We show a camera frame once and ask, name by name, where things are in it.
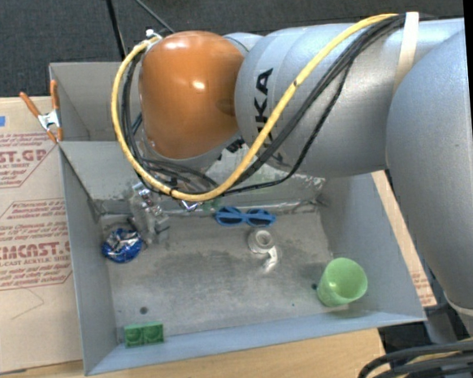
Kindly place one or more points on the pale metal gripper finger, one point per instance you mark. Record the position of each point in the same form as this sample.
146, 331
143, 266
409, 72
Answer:
160, 228
139, 210

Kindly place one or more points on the blue and white crumpled packet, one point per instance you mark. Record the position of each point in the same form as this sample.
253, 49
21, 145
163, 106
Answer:
122, 246

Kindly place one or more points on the blue sunglasses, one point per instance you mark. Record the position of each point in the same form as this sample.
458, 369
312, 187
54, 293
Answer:
230, 217

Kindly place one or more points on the grey metal bin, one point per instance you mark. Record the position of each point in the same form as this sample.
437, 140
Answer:
211, 280

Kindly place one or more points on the green toy brick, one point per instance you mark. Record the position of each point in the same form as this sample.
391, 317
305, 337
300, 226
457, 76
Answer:
144, 334

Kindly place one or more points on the brown cardboard board red print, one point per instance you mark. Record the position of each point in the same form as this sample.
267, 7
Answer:
27, 225

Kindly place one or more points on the light green cup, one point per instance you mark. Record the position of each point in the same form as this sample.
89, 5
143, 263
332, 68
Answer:
342, 284

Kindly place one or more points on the black cylinder on white bracket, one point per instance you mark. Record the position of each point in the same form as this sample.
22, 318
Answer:
233, 145

